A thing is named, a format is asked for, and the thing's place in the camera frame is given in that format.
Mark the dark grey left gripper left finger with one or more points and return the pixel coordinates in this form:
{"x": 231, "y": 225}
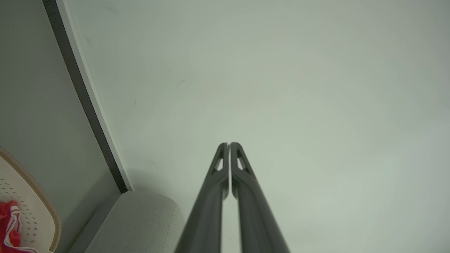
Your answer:
{"x": 205, "y": 218}

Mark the red garment with white stripes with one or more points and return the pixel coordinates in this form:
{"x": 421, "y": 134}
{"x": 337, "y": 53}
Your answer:
{"x": 10, "y": 226}

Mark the grey padded cushion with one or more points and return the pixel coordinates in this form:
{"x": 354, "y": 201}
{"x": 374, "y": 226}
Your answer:
{"x": 140, "y": 225}

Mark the white baseboard with dark edge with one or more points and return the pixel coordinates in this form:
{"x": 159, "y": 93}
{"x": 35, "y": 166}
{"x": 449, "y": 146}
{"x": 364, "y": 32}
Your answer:
{"x": 88, "y": 95}

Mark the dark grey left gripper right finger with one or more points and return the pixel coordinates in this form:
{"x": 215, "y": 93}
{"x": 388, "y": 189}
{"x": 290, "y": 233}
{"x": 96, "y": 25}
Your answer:
{"x": 258, "y": 218}

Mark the white perforated laundry basket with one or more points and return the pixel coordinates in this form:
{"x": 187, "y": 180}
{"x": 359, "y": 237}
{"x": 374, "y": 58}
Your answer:
{"x": 33, "y": 207}

